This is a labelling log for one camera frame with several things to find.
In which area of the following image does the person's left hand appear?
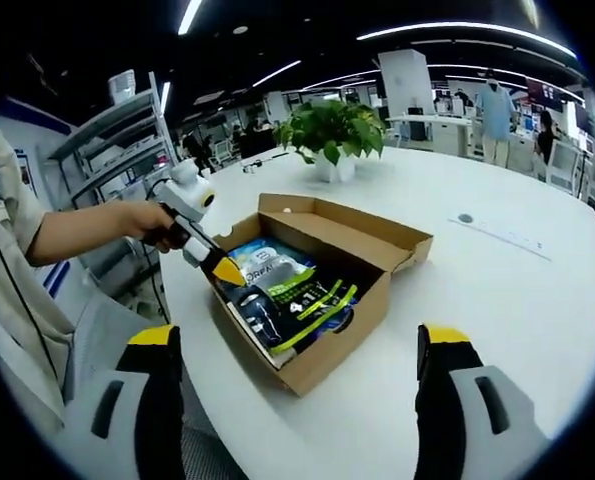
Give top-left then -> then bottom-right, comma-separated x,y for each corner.
121,198 -> 179,254

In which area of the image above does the short ceiling light strip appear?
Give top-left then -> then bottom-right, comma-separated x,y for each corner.
251,59 -> 303,88

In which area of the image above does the white table socket strip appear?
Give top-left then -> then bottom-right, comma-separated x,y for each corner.
446,212 -> 554,262

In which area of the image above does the black shirt cable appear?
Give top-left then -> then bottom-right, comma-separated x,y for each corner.
0,198 -> 64,397

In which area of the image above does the dark wall display screen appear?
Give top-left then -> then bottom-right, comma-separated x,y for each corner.
524,77 -> 569,105

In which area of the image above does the small black pen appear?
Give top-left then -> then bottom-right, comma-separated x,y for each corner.
241,151 -> 292,174

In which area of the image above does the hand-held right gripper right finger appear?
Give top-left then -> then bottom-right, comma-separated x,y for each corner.
415,323 -> 552,480

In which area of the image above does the blue wet wipes soft item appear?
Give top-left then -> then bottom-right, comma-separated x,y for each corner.
226,239 -> 319,281

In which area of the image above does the long curved ceiling light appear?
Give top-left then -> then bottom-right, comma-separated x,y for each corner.
356,22 -> 579,59

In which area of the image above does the straight ceiling light strip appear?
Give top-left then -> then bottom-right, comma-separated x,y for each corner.
177,0 -> 204,36

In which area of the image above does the black green striped pouch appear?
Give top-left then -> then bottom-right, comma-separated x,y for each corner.
226,272 -> 362,358

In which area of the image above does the silver foil pack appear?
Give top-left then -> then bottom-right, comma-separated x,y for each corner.
241,262 -> 314,297

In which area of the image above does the grey metal shelf rack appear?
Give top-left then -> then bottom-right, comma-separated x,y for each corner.
49,72 -> 179,222

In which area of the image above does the brown cardboard shoe box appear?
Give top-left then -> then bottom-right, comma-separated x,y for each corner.
211,192 -> 435,398

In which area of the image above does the white standing desk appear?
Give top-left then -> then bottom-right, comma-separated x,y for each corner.
386,113 -> 479,152

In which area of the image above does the white pillar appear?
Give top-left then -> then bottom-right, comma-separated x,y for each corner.
379,49 -> 432,127

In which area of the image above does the white storage bin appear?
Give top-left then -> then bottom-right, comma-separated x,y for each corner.
108,69 -> 138,104

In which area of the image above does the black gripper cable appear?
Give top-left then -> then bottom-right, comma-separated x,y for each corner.
141,177 -> 174,324

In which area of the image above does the green potted plant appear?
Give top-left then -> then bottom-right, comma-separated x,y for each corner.
272,98 -> 389,184

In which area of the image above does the blue white notice board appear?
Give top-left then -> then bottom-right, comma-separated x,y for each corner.
4,97 -> 74,301

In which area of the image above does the white office chair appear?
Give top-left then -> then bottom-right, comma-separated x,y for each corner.
546,139 -> 582,195

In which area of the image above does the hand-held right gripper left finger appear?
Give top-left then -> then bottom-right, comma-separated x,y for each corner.
54,324 -> 186,480

